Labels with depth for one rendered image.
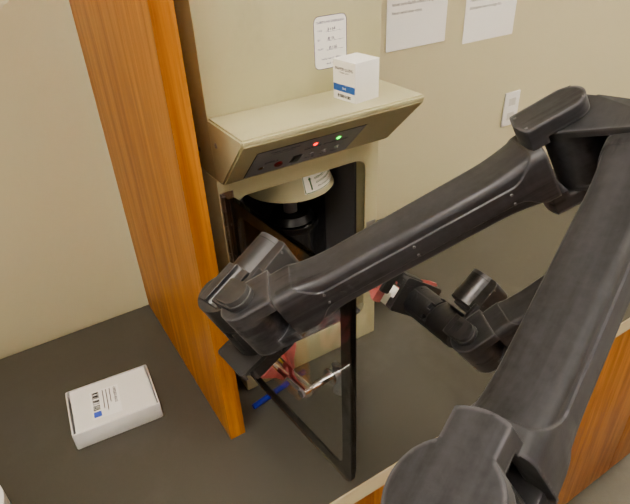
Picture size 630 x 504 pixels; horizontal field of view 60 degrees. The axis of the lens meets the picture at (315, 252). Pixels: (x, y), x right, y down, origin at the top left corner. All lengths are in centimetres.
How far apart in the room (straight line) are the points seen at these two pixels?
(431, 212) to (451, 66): 119
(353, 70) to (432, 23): 82
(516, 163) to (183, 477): 76
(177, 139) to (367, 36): 38
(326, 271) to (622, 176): 28
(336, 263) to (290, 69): 40
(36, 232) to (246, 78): 65
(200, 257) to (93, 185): 53
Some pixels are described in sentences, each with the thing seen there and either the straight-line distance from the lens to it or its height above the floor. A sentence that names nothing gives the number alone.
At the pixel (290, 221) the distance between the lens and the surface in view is 106.
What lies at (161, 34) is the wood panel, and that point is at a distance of 70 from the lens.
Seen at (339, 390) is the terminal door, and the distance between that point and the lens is 80.
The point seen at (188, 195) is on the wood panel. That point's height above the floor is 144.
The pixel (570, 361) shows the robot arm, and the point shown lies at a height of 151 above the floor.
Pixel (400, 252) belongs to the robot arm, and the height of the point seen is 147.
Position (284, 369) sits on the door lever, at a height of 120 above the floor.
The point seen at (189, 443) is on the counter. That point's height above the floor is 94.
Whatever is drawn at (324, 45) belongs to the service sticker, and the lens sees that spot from 91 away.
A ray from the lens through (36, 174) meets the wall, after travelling 126.
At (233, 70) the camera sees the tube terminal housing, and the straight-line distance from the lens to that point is 84.
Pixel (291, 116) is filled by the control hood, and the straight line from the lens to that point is 82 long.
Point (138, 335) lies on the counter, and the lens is 134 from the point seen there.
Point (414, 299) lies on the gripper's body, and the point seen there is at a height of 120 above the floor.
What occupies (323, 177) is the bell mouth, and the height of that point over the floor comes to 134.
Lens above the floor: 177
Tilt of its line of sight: 33 degrees down
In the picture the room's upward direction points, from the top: 3 degrees counter-clockwise
